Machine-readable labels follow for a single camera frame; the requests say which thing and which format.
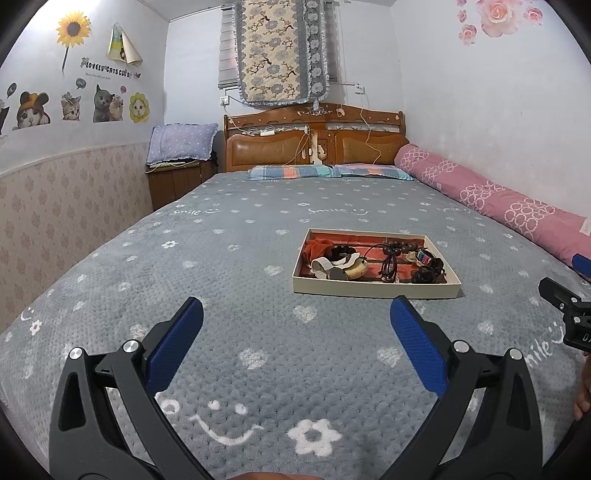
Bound grey cats wall sticker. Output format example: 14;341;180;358
92;84;125;124

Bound brick print shallow tray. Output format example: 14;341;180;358
292;228;463;300

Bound grey flower print blanket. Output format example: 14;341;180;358
0;172;591;480

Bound wooden nightstand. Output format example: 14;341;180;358
147;159;218;212

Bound brown beaded bracelet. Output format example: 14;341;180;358
381;237;416;254

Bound person's right hand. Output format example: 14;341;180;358
573;364;591;422

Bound purple dotted pillow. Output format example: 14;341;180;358
147;123;219;164

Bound lettering wall sticker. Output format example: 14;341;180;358
79;58;141;79

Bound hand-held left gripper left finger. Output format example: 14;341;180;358
47;296;214;480

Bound hat cat wall sticker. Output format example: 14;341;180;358
13;91;51;131

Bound orange scrunchie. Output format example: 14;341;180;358
302;239;334;265

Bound beige floral quilted mat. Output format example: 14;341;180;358
233;0;324;106

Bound peeling paper wall poster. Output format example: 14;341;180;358
107;25;144;65

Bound pink rolled quilt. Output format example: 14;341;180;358
394;144;591;280

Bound white wristwatch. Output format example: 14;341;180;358
310;256;352;281

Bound black cord bracelets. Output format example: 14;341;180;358
369;244;400;283

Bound pink flower wall stickers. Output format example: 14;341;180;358
457;0;546;47

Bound sunflower cat wall sticker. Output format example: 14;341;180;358
128;92;152;124

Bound wooden bed headboard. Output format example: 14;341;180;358
224;104;411;174

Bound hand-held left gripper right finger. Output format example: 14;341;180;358
382;295;544;480

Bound striped pillow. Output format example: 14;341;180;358
247;165;334;181
332;162;415;181

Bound tabby kitten wall sticker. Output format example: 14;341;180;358
61;93;83;121

